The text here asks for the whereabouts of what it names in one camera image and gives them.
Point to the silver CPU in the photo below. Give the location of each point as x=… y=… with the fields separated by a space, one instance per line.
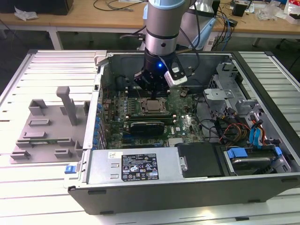
x=153 y=106

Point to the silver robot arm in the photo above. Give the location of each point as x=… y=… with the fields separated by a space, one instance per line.
x=161 y=23

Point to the CPU socket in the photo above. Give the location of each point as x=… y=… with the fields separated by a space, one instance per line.
x=153 y=113

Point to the black cylindrical part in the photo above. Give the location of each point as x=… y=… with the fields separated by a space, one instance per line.
x=120 y=82

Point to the coin cell battery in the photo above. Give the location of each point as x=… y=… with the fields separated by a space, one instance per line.
x=184 y=92

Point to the green motherboard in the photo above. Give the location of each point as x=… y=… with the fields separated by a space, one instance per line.
x=178 y=110

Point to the black graphics card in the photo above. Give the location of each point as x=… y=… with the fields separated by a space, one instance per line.
x=146 y=129

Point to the blue expansion slot clip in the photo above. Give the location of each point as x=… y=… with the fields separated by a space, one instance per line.
x=96 y=134
x=97 y=120
x=99 y=108
x=94 y=148
x=95 y=141

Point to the silver metal drive cage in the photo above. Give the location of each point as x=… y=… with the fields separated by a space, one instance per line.
x=218 y=93

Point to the wooden desk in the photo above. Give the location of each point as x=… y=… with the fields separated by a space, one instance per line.
x=93 y=21

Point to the silver chipset heatsink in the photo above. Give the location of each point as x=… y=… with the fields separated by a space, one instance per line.
x=175 y=142

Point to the black computer tower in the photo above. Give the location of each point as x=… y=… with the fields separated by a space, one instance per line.
x=216 y=7

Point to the small black device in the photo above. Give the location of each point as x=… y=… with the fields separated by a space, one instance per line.
x=233 y=22

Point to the black plastic shroud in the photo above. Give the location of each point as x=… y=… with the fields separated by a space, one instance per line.
x=199 y=161

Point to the small black box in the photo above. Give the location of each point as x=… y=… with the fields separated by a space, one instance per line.
x=239 y=9

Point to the silver power supply unit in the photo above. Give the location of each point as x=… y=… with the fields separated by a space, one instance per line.
x=103 y=168

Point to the grey parts rack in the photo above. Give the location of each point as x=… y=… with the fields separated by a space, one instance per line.
x=54 y=131

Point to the blue disk carrier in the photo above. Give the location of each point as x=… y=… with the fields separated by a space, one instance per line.
x=237 y=152

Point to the blue case latch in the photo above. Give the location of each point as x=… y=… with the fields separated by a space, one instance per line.
x=69 y=169

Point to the large black box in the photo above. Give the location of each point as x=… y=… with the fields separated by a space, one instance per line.
x=35 y=5

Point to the clear plastic bags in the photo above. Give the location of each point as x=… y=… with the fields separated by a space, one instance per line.
x=269 y=10

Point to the black open PC case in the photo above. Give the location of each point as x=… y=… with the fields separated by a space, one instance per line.
x=164 y=199

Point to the white crumpled plastic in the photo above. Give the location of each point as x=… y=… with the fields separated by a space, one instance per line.
x=25 y=14

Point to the silver hard disk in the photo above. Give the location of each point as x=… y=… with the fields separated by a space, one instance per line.
x=253 y=165

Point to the white red bag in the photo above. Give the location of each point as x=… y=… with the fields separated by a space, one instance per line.
x=291 y=9

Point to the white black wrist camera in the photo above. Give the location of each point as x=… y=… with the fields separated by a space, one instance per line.
x=177 y=75

